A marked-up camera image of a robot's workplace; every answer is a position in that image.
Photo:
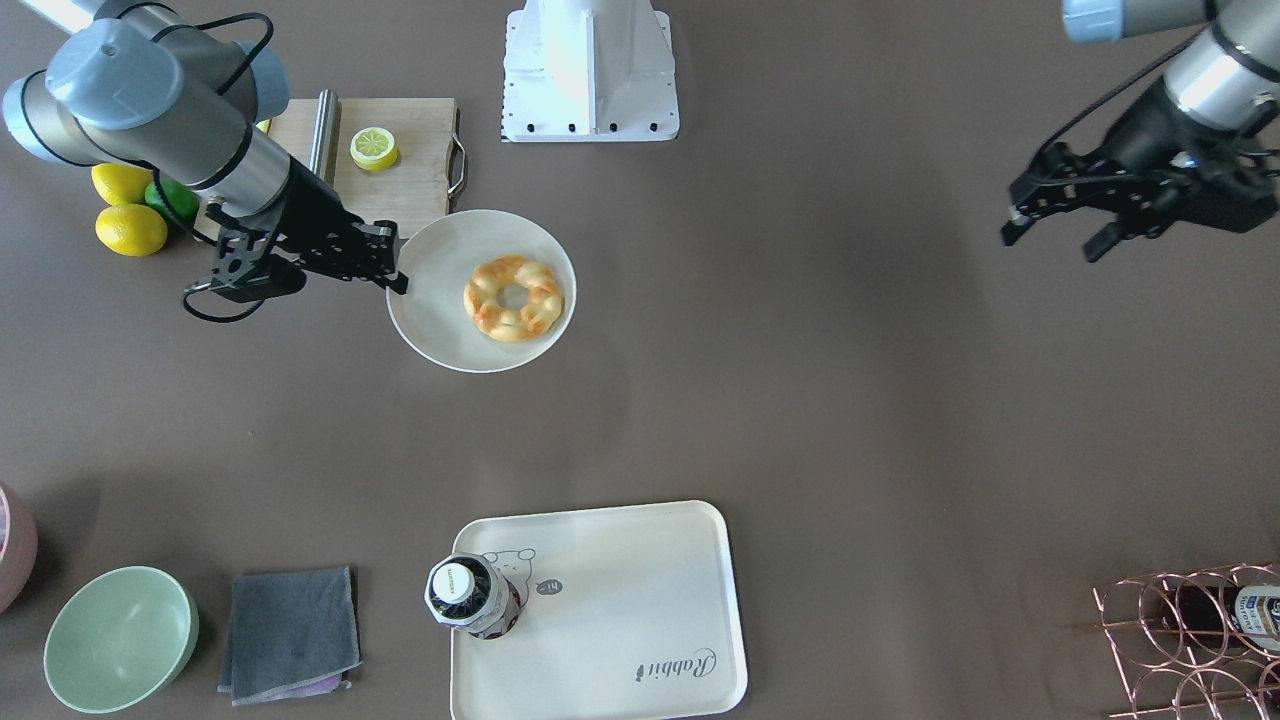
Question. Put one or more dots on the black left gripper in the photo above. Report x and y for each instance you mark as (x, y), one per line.
(1150, 135)

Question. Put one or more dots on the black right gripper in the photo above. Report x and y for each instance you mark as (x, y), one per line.
(308, 217)

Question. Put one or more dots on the white round plate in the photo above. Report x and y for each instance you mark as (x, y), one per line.
(440, 258)

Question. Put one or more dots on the braided glazed donut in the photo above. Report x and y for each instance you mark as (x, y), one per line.
(513, 299)

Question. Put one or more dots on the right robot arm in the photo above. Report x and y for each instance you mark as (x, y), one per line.
(139, 85)

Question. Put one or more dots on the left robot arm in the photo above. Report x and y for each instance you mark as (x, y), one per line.
(1226, 76)

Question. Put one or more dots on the dark tea bottle on tray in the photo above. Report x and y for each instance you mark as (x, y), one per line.
(467, 593)

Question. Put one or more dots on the cream rabbit tray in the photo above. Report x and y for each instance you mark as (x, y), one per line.
(631, 613)

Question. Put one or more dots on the bamboo cutting board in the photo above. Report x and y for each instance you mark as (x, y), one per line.
(415, 191)

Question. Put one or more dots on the lemon half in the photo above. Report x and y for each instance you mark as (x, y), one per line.
(374, 149)

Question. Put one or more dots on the green lime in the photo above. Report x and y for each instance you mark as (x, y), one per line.
(172, 201)

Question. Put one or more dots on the yellow lemon lower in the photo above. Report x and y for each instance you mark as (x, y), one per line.
(131, 230)

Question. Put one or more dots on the yellow lemon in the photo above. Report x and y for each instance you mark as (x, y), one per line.
(120, 184)
(131, 230)

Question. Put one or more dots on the yellow lemon upper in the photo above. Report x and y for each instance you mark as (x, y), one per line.
(120, 184)

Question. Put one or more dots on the grey folded cloth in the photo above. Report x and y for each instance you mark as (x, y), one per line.
(291, 634)

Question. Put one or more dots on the dark drink bottle in rack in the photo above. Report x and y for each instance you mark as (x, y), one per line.
(1225, 617)

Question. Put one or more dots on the green bowl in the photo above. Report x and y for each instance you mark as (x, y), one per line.
(119, 639)

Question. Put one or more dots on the pink ice bowl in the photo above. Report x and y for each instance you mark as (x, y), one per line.
(20, 545)

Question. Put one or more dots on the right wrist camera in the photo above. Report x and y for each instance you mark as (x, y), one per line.
(246, 282)

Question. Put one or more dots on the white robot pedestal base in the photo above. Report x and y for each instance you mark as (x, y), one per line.
(589, 72)

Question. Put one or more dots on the copper wire bottle rack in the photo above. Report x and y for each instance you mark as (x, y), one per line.
(1162, 674)

